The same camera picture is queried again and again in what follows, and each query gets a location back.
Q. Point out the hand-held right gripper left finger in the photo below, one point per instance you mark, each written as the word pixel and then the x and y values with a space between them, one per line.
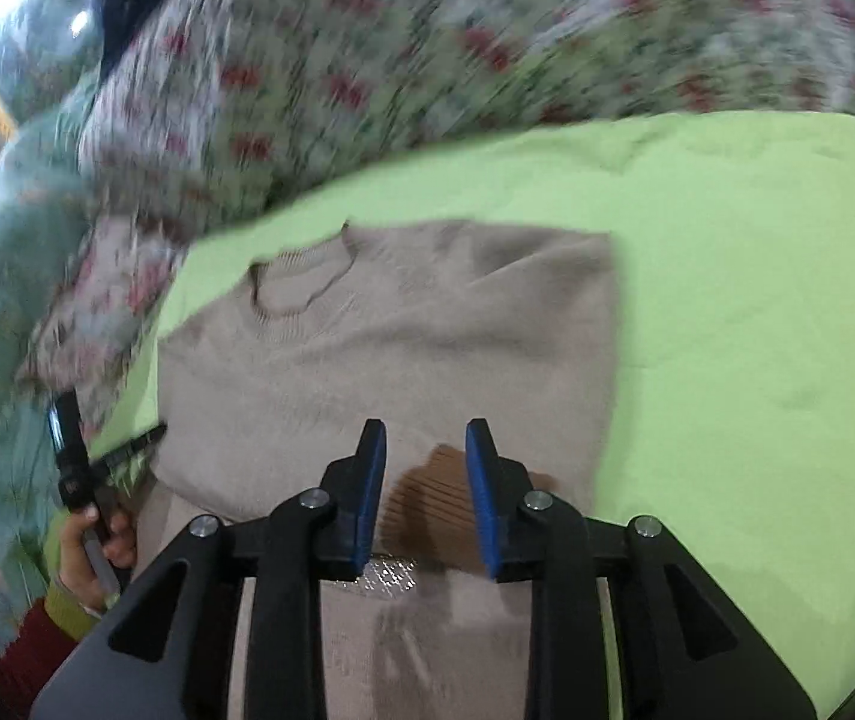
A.
pixel 372 480

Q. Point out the person's left hand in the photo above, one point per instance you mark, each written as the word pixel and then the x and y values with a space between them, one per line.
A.
pixel 78 547

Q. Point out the dark blue cloth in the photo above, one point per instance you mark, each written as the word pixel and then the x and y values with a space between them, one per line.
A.
pixel 127 0

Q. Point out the red flowered white blanket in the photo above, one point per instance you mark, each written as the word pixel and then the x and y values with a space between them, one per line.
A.
pixel 367 67

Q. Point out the person's left forearm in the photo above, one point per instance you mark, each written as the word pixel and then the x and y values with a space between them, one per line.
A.
pixel 37 637

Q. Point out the light green bed sheet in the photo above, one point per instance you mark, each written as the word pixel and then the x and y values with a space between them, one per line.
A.
pixel 735 300

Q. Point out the beige knit sweater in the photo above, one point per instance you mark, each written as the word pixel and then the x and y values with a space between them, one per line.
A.
pixel 397 345

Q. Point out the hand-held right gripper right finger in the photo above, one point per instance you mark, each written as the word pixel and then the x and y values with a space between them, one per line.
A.
pixel 481 495

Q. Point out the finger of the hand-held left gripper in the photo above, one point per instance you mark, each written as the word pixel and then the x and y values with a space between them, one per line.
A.
pixel 131 446

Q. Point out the teal floral blanket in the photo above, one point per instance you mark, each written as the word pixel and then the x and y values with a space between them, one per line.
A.
pixel 0 330

